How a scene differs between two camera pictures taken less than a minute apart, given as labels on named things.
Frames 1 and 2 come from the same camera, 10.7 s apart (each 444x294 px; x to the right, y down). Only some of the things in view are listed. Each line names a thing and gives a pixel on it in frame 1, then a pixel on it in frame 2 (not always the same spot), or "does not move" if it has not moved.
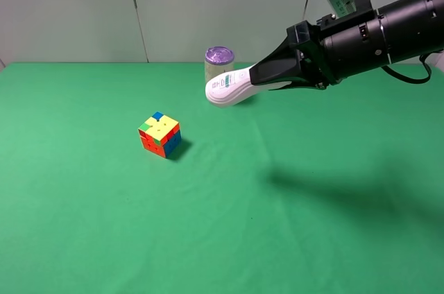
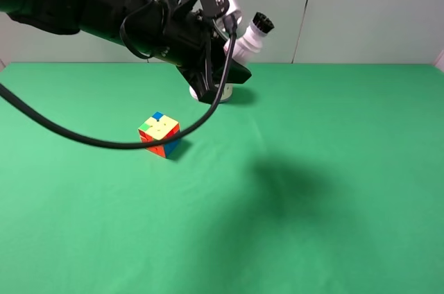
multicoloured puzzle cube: (161, 135) does not move
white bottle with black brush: (234, 87) → (249, 40)
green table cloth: (331, 190) does not move
